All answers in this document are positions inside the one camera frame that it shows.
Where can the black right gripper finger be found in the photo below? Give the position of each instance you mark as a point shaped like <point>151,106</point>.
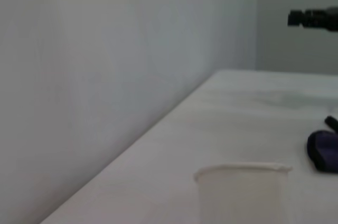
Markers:
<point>332,122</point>

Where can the purple rag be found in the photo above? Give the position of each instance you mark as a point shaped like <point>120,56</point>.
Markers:
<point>326,150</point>

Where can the white paper cup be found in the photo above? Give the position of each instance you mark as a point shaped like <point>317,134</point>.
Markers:
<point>240,197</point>

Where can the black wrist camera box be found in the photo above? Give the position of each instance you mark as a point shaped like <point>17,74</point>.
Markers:
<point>314,18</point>

